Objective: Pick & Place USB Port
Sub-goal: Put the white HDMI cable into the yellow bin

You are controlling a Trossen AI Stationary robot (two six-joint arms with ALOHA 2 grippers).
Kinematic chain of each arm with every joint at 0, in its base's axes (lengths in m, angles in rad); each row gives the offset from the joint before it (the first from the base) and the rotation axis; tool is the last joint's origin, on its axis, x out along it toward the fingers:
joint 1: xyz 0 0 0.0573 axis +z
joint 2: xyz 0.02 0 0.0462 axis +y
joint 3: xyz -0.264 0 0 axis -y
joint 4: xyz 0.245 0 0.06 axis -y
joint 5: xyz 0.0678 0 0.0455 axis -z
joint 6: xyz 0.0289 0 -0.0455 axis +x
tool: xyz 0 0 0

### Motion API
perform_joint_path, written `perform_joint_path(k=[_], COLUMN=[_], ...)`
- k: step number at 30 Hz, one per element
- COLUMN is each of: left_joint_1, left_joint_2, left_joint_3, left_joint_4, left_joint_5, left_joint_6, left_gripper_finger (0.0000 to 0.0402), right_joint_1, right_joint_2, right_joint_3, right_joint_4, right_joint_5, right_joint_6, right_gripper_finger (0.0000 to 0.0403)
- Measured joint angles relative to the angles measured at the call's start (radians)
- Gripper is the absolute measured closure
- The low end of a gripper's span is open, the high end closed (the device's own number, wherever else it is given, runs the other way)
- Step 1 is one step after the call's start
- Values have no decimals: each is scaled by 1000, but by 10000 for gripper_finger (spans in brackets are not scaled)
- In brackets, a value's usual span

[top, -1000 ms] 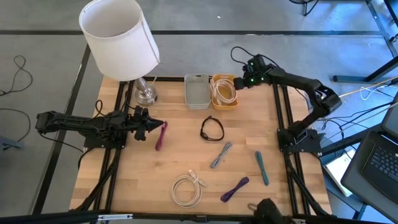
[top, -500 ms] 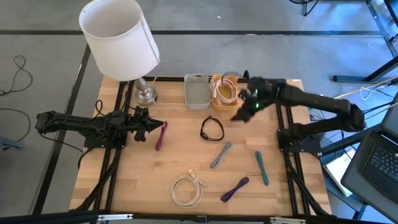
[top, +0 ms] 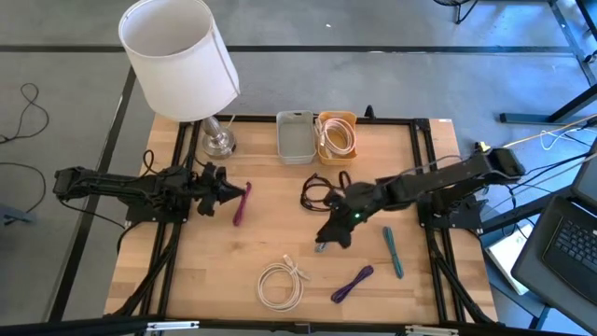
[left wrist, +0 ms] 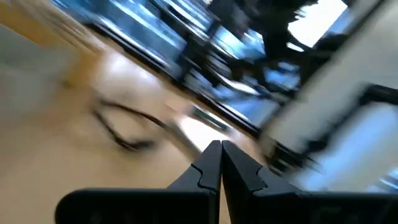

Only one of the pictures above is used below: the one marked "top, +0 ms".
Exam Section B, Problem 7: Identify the black metal desk frame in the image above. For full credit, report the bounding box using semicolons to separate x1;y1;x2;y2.
498;0;597;125

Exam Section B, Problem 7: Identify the black USB cable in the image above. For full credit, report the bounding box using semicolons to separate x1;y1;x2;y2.
299;170;353;213

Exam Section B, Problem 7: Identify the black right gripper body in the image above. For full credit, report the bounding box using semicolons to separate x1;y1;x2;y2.
328;182;385;226

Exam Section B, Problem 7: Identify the white flat box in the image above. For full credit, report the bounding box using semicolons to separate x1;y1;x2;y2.
484;222;535;296

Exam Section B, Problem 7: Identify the black open laptop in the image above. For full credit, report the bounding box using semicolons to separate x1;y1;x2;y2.
510;139;597;333

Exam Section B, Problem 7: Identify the yellow extension cord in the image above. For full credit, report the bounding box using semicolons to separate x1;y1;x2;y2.
474;114;597;155

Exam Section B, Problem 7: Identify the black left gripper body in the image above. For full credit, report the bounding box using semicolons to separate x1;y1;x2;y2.
189;161;225;217

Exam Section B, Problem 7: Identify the orange plastic bin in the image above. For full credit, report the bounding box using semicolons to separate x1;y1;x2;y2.
315;110;359;167

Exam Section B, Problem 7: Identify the white shade chrome table lamp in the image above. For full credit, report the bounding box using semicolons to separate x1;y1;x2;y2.
118;0;242;160

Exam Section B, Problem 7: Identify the grey plastic bin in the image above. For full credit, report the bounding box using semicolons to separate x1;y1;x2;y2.
275;110;318;165

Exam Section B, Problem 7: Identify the magenta cable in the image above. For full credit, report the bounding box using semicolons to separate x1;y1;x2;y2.
232;181;253;228

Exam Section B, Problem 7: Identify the black thin floor cable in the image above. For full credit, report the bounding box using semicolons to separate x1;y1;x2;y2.
0;82;50;145
0;161;48;214

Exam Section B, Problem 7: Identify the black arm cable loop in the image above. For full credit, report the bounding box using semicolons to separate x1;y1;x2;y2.
141;148;158;176

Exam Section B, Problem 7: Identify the silver metal frame bracket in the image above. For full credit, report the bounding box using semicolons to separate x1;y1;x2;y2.
404;325;461;336
146;320;201;332

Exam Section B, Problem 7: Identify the black aluminium rig frame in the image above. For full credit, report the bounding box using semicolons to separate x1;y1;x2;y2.
0;114;597;336

